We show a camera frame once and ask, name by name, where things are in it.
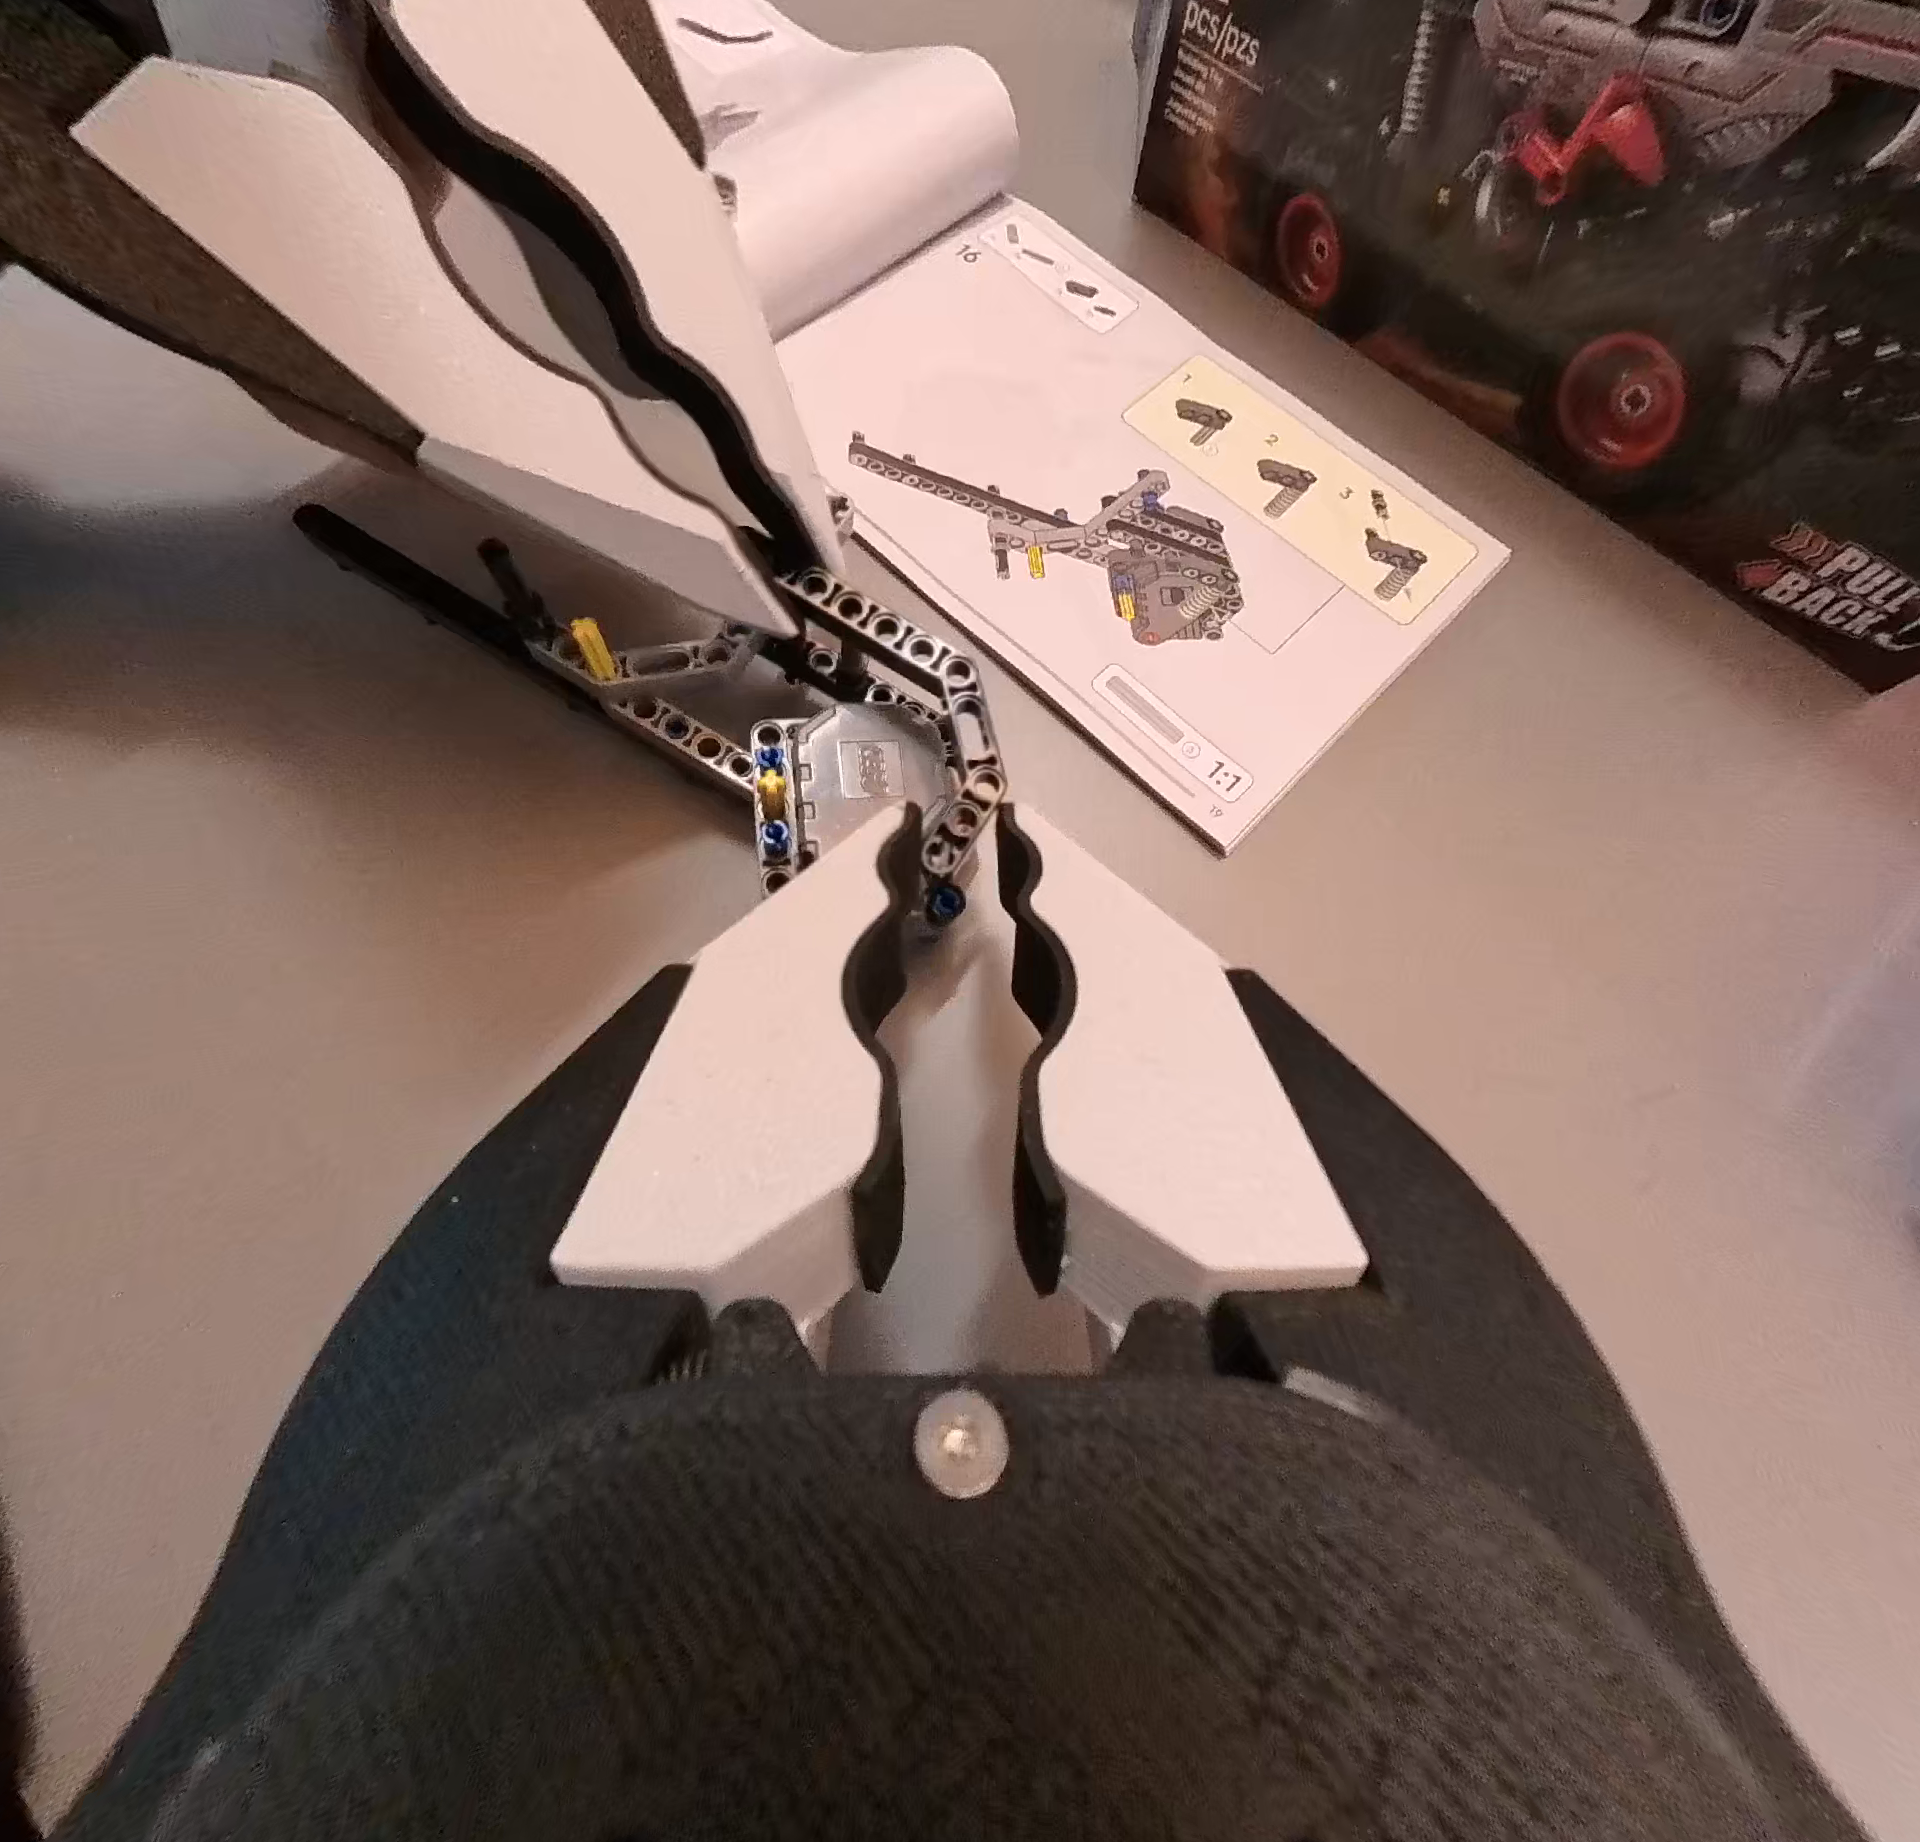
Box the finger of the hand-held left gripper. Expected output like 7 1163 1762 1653
364 0 859 578
68 53 803 641

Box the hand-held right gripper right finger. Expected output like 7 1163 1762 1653
992 804 1374 1349

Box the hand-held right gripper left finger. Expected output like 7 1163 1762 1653
548 800 930 1349

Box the grey toy brick assembly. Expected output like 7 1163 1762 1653
292 503 992 931

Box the black bent toy beam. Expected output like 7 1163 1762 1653
771 564 1010 885

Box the open instruction booklet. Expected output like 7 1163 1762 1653
637 0 1515 861

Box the dark toy truck box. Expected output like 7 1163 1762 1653
1132 0 1920 696

